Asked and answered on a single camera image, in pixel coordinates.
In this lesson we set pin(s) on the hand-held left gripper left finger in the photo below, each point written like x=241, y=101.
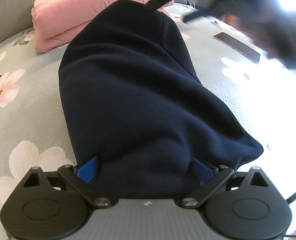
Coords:
x=88, y=171

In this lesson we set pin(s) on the navy white-striped track jacket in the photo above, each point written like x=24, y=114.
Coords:
x=138, y=92

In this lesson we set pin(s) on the beige padded headboard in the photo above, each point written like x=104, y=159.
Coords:
x=8, y=5

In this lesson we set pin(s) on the folded pink blanket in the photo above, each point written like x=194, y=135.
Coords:
x=75, y=12

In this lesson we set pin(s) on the smartphone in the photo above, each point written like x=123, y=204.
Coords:
x=238, y=46

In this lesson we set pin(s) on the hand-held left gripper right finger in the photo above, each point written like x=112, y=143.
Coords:
x=203, y=172

